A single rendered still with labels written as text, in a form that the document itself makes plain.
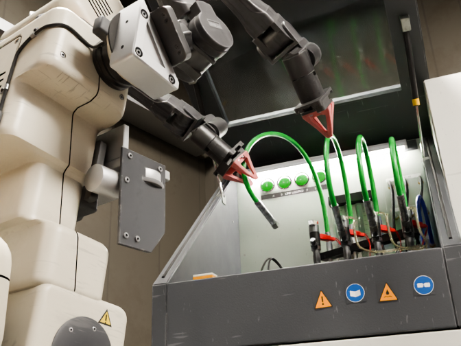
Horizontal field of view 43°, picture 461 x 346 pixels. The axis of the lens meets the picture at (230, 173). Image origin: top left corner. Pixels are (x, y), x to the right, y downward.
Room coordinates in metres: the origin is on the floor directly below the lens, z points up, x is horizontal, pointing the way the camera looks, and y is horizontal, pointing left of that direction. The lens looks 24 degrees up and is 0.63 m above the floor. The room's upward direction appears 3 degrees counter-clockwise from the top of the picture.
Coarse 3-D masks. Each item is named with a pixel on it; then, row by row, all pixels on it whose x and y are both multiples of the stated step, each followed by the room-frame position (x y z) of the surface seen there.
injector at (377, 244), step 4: (376, 216) 1.42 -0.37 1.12; (376, 220) 1.42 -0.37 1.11; (380, 228) 1.43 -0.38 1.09; (372, 232) 1.41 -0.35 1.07; (376, 232) 1.41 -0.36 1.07; (380, 232) 1.43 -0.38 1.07; (372, 236) 1.43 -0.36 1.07; (376, 236) 1.42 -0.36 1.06; (380, 236) 1.43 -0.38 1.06; (372, 240) 1.44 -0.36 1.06; (376, 240) 1.42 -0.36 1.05; (380, 240) 1.43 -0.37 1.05; (376, 244) 1.43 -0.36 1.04; (380, 244) 1.43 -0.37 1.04; (376, 248) 1.43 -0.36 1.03; (380, 248) 1.43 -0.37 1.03
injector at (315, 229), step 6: (312, 228) 1.48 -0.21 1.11; (318, 228) 1.48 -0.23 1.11; (312, 234) 1.48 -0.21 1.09; (318, 234) 1.48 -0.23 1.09; (312, 240) 1.46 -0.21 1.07; (318, 240) 1.48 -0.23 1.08; (312, 246) 1.48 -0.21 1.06; (318, 246) 1.48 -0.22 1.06; (318, 252) 1.48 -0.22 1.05; (318, 258) 1.48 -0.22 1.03
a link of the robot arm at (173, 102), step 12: (132, 96) 1.31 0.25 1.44; (144, 96) 1.30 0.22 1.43; (168, 96) 1.32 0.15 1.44; (156, 108) 1.32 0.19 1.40; (168, 108) 1.31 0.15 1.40; (180, 108) 1.32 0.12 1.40; (168, 120) 1.35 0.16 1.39; (180, 120) 1.33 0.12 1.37; (192, 120) 1.34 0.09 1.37; (180, 132) 1.37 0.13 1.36
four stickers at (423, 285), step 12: (420, 276) 1.16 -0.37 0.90; (432, 276) 1.15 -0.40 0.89; (348, 288) 1.21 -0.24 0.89; (360, 288) 1.20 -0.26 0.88; (384, 288) 1.18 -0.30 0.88; (396, 288) 1.18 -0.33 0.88; (420, 288) 1.16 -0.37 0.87; (432, 288) 1.15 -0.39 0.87; (324, 300) 1.23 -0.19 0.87; (348, 300) 1.21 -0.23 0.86; (360, 300) 1.20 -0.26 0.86; (384, 300) 1.19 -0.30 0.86; (396, 300) 1.18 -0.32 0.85
